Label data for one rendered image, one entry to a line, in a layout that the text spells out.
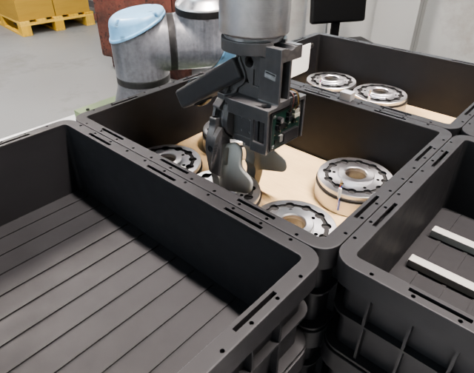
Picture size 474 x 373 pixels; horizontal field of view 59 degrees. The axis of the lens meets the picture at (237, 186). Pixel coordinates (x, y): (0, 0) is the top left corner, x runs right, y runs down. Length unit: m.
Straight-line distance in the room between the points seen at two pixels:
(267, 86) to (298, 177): 0.21
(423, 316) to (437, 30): 3.05
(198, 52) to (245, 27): 0.48
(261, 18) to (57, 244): 0.35
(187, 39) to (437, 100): 0.50
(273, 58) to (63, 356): 0.34
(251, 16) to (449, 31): 2.90
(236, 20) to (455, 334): 0.33
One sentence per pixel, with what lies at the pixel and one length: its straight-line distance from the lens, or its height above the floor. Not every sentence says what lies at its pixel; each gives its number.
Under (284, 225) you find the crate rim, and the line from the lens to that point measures 0.38.
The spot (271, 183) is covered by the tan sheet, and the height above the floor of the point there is 0.83.
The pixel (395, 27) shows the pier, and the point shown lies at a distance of 3.30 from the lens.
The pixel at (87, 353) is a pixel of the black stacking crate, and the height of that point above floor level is 0.83.
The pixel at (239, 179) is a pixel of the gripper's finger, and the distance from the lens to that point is 0.51.
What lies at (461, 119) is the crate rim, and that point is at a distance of 0.64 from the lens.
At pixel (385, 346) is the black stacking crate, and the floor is 0.85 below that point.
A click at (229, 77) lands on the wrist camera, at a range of 0.48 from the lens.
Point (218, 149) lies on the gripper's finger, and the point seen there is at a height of 0.93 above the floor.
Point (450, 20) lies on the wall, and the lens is 3.29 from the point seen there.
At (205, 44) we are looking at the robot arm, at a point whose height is 0.93.
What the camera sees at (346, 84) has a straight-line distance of 0.91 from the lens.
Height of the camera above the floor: 1.17
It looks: 34 degrees down
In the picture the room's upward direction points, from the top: straight up
